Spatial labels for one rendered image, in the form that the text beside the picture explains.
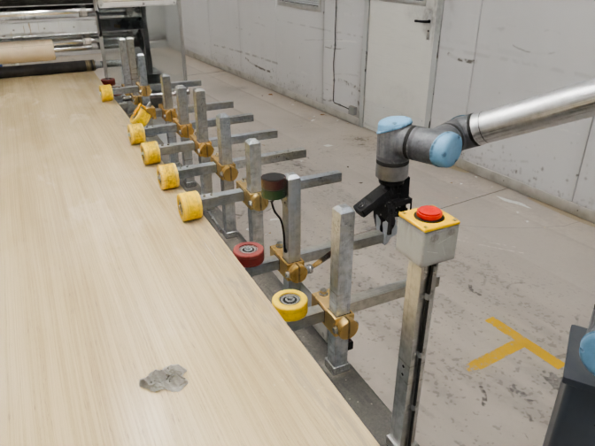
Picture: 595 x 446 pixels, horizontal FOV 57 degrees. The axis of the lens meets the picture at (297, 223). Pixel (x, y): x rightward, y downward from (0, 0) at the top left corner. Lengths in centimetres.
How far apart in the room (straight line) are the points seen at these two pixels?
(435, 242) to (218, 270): 63
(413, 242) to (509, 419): 154
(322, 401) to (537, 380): 165
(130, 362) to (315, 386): 35
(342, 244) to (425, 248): 31
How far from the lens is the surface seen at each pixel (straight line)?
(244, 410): 98
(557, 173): 409
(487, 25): 434
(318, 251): 150
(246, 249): 141
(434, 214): 87
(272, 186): 129
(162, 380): 105
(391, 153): 148
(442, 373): 246
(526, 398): 245
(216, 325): 117
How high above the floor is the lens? 160
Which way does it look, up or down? 27 degrees down
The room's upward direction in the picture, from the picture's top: straight up
